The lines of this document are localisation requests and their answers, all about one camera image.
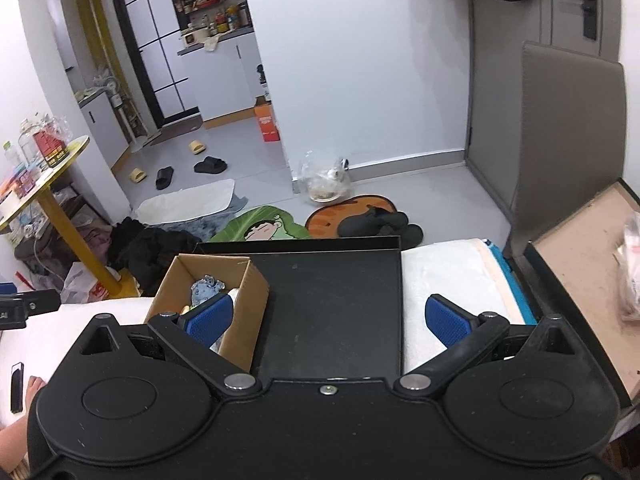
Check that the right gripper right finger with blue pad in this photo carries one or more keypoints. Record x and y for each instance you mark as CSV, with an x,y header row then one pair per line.
x,y
469,340

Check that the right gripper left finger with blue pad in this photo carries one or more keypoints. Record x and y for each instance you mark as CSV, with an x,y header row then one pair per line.
x,y
189,336

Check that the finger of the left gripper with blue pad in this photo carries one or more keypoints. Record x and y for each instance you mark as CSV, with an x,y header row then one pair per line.
x,y
16,309

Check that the burger plush toy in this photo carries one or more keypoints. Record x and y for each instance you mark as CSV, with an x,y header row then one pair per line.
x,y
186,308

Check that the blue knitted plush toy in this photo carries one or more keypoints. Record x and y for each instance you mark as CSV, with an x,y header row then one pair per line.
x,y
204,289

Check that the person's left hand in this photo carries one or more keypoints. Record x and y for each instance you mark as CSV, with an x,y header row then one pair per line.
x,y
13,438

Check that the black phone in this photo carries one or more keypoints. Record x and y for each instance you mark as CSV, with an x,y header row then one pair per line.
x,y
16,390

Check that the white red plastic bag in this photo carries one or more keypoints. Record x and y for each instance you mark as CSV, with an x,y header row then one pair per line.
x,y
82,287

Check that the brown cardboard box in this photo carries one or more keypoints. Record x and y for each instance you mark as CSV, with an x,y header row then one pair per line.
x,y
239,341

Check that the yellow round table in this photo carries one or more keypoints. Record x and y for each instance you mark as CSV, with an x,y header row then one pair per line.
x,y
123,287

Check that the black clothes pile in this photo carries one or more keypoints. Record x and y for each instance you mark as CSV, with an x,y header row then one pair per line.
x,y
147,252

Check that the grey blue fluffy rug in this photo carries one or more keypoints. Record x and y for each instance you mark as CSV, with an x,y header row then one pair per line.
x,y
204,228

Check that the green leaf cartoon rug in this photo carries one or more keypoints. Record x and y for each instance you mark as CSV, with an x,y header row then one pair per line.
x,y
262,223

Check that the white floor mat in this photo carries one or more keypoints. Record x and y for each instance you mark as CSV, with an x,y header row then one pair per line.
x,y
186,204

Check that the black tray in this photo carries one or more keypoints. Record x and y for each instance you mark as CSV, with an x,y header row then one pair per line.
x,y
334,307

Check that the brown open box lid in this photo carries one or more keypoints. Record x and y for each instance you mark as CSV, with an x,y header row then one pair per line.
x,y
577,265

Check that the black shoes on rug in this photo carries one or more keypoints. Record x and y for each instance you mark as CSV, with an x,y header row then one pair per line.
x,y
381,222

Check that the red box on table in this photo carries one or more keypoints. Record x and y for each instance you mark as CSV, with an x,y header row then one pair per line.
x,y
52,148

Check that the left black slipper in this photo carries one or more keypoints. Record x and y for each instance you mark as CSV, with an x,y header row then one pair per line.
x,y
164,178

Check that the black slipper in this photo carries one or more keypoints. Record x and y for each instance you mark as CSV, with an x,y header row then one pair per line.
x,y
164,178
210,165

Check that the left yellow slipper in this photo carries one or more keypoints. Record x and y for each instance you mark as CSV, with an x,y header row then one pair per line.
x,y
137,175

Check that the yellow slipper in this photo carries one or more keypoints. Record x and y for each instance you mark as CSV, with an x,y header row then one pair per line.
x,y
137,175
197,147

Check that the right black slipper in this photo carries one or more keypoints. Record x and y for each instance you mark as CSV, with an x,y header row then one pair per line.
x,y
210,165

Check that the right yellow slipper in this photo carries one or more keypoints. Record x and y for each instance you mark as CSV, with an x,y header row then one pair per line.
x,y
197,147

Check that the clear plastic bag with bowl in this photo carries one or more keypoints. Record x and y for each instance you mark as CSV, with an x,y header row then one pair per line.
x,y
322,179

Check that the orange cardboard box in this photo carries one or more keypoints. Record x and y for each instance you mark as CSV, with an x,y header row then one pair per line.
x,y
266,121

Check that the white standing fan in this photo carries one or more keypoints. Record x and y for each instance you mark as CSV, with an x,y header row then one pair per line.
x,y
126,113

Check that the white kitchen cabinet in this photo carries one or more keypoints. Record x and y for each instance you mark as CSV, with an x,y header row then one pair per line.
x,y
225,81

